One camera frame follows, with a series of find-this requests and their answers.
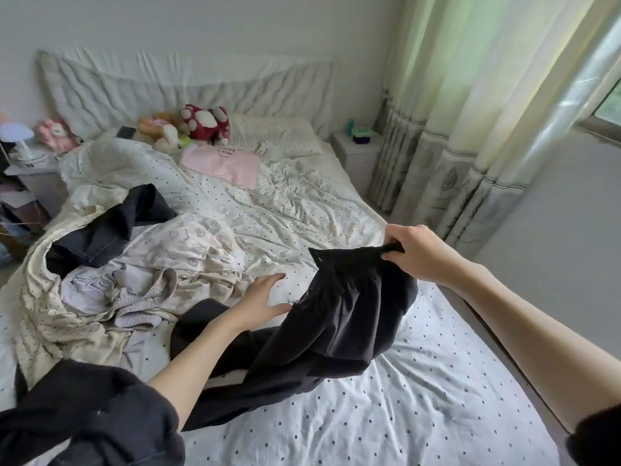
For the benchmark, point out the person's left hand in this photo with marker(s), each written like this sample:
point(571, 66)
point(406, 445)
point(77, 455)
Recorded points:
point(257, 305)

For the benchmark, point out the person's right hand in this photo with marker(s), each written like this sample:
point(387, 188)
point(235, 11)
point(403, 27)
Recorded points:
point(422, 252)

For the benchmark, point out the black garment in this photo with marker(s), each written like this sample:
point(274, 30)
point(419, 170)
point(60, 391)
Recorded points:
point(340, 325)

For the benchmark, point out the cream patterned pyjama top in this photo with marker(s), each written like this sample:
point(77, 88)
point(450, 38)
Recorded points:
point(184, 247)

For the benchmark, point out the light grey smocked garment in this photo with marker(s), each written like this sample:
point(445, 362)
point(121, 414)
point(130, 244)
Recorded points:
point(107, 291)

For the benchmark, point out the dark denim jeans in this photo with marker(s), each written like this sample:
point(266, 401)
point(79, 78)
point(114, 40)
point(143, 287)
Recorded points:
point(107, 237)

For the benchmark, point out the cream polka dot trousers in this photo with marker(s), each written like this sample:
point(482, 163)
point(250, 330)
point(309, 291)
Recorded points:
point(48, 325)

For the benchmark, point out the person's left forearm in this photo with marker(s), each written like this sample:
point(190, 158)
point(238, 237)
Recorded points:
point(199, 369)

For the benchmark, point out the person's right forearm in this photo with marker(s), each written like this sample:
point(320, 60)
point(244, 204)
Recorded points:
point(543, 339)

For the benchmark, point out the white dotted bed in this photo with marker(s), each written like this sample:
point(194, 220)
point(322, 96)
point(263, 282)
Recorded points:
point(437, 403)

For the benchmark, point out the person's black left sleeve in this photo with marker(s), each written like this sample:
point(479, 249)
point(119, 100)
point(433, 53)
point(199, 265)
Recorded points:
point(87, 417)

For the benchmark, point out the person's black sleeve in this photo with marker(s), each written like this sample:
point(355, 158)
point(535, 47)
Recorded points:
point(87, 417)
point(597, 437)

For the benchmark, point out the person's black right sleeve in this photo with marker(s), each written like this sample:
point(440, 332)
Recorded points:
point(597, 437)

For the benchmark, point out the white bedside cabinet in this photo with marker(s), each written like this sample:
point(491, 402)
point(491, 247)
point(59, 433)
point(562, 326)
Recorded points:
point(357, 165)

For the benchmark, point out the dark small box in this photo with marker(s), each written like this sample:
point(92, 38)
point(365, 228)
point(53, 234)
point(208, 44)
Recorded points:
point(362, 137)

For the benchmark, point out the green bottle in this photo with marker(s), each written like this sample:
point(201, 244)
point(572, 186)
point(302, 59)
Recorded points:
point(351, 127)

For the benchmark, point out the striped beige curtain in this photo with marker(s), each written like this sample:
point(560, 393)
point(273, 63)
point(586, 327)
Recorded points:
point(475, 111)

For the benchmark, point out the white pillow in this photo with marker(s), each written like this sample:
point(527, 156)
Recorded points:
point(281, 136)

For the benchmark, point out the red white plush toy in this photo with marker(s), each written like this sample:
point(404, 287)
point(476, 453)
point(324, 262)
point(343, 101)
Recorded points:
point(204, 123)

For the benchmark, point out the plush toys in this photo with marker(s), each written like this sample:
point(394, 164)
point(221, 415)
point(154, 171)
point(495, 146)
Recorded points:
point(160, 133)

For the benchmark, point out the white crumpled blanket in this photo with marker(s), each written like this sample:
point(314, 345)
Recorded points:
point(107, 165)

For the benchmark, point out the black phone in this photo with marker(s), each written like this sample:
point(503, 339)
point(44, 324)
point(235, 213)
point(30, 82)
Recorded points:
point(127, 133)

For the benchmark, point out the grey framed window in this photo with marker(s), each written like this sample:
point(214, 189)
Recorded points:
point(606, 111)

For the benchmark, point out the small white side cabinet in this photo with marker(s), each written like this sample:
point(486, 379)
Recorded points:
point(39, 184)

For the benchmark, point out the small pink plush toy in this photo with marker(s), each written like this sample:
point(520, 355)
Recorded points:
point(56, 136)

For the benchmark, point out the small white lamp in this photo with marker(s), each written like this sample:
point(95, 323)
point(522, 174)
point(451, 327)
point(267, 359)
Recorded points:
point(15, 136)

